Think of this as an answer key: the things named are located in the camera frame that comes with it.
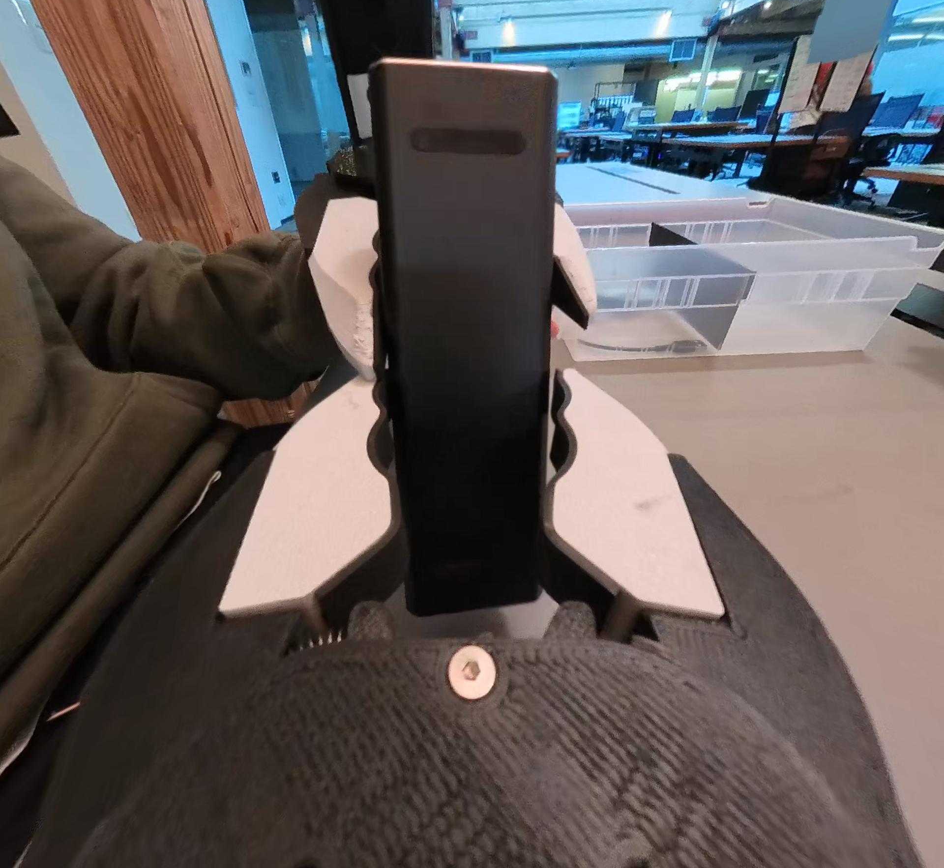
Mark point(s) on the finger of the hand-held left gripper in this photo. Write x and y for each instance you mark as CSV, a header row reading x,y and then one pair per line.
x,y
574,249
343,271

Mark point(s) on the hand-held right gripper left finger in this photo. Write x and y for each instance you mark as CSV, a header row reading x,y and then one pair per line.
x,y
317,514

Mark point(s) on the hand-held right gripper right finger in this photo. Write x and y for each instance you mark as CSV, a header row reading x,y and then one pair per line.
x,y
634,514

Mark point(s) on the black multi-port usb hub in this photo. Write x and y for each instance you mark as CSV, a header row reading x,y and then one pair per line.
x,y
464,293

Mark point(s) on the person's left forearm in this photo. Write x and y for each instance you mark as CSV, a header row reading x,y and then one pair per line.
x,y
243,315

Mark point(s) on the grey desk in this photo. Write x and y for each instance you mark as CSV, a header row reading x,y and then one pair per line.
x,y
811,477

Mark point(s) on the long wooden office desk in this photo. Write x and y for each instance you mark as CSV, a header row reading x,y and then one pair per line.
x,y
737,142

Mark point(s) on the black bin divider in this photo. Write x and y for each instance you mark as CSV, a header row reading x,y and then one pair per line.
x,y
667,235

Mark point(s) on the computer monitor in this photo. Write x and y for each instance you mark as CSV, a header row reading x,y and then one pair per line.
x,y
569,116

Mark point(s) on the grey bin divider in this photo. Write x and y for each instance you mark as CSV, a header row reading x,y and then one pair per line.
x,y
719,308

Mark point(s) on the clear plastic bin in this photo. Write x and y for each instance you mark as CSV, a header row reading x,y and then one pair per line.
x,y
811,322

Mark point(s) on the wooden pillar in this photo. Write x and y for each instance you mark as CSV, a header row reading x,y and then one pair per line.
x,y
133,72

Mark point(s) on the person's green jacket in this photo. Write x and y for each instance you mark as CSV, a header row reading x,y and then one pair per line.
x,y
74,440

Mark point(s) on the black office chair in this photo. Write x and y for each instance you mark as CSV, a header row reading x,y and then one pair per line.
x,y
833,145

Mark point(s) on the board with paper posters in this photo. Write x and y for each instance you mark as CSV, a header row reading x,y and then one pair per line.
x,y
830,83

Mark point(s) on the black object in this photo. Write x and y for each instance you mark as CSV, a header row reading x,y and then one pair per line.
x,y
922,311

